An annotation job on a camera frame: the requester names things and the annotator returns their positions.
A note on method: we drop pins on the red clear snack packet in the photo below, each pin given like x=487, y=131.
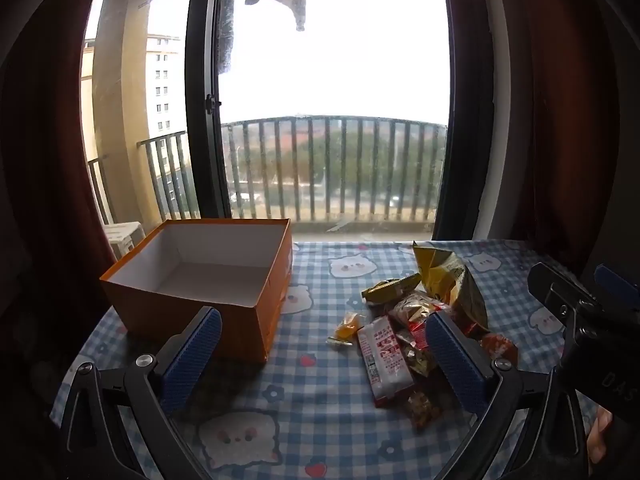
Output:
x=415, y=310

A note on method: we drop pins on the yellow green noodle snack packet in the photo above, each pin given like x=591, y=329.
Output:
x=390, y=290

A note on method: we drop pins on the clear nut snack packet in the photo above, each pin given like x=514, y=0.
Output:
x=422, y=410
x=417, y=355

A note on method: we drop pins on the blue checkered tablecloth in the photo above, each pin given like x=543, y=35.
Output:
x=320, y=385

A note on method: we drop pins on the white plastic stool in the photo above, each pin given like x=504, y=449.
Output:
x=125, y=235

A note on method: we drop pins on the red spicy strip packet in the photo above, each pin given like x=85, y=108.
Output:
x=497, y=347

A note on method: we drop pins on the black window frame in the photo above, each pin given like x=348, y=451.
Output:
x=205, y=60

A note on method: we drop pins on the beige apartment building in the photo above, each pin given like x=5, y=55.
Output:
x=165, y=85

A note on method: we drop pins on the metal balcony railing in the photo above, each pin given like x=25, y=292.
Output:
x=350, y=118

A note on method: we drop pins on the dark red curtain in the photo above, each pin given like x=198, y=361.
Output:
x=540, y=110
x=45, y=160

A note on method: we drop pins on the white red long snack packet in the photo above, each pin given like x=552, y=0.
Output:
x=385, y=360

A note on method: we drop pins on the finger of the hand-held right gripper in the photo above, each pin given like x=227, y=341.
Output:
x=555, y=287
x=617, y=285

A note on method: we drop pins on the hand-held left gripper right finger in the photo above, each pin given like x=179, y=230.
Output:
x=457, y=365

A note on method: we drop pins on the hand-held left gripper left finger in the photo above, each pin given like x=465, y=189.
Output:
x=192, y=360

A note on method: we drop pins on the large yellow chip bag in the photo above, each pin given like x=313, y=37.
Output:
x=445, y=275

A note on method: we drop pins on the small orange candy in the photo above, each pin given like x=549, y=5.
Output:
x=347, y=330

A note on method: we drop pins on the dark grey fuzzy towel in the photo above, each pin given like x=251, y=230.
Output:
x=226, y=20

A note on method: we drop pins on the orange cardboard box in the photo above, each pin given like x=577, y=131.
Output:
x=150, y=310

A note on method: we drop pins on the person's right hand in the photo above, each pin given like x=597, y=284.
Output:
x=600, y=435

